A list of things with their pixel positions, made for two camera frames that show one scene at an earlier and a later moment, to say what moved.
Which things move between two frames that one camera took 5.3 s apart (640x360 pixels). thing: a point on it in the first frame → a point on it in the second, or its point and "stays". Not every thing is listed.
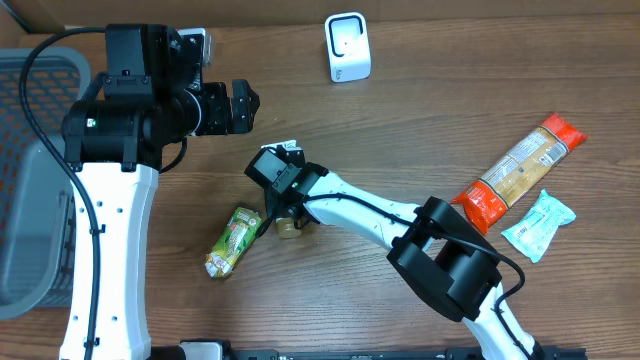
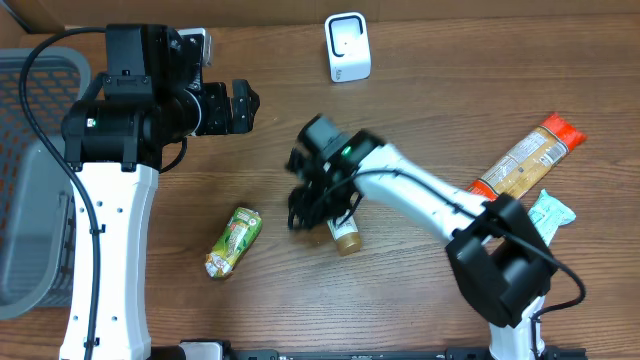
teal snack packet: [534, 235] stays
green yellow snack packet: [233, 243] stays
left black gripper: [220, 123] stays
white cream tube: [276, 167] → [346, 236]
